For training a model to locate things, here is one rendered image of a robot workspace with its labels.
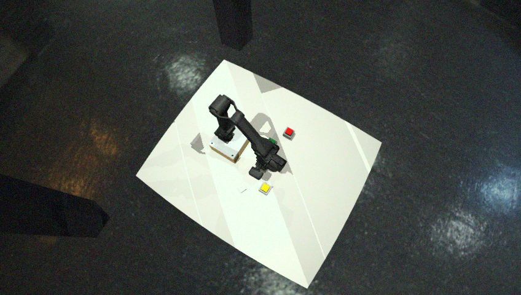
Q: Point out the red button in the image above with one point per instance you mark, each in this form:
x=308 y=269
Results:
x=288 y=132

